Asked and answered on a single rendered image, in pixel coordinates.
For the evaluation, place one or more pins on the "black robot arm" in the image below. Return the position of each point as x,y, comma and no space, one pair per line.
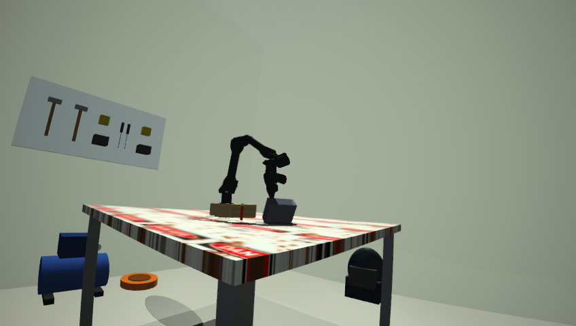
230,183

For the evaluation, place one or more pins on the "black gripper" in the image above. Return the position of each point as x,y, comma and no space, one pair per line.
270,180

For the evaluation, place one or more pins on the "grey square panel with hole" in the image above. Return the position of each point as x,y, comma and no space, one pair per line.
279,211

